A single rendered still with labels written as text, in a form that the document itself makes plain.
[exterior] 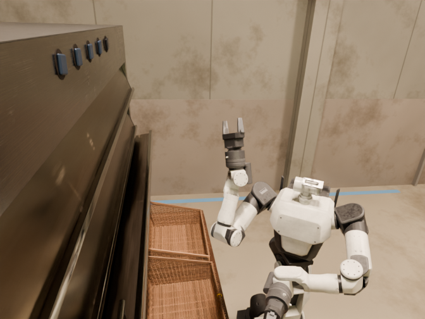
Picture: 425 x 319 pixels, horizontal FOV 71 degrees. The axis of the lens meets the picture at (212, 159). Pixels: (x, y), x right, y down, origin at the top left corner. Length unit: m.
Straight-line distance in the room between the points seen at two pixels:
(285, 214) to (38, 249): 1.05
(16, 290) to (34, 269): 0.05
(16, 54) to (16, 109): 0.09
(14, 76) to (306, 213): 1.18
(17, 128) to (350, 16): 3.77
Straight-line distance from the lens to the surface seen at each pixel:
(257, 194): 1.44
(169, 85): 3.54
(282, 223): 1.43
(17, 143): 0.54
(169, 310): 1.97
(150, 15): 3.48
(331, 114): 4.14
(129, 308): 0.95
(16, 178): 0.53
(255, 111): 3.74
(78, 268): 0.87
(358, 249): 1.35
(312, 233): 1.42
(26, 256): 0.57
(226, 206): 1.30
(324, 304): 2.94
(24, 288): 0.55
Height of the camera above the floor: 2.13
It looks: 25 degrees down
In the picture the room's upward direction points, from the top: 2 degrees clockwise
